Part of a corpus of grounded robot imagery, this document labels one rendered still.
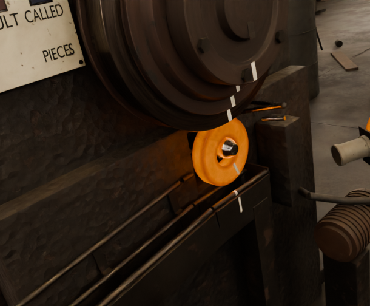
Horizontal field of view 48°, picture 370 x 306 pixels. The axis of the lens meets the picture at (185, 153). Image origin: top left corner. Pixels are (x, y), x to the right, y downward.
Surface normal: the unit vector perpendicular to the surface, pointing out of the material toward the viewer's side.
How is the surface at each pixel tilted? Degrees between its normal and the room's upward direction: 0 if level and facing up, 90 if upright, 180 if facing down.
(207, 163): 90
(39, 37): 90
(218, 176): 90
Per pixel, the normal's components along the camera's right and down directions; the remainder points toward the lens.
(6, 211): -0.18, -0.90
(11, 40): 0.68, 0.17
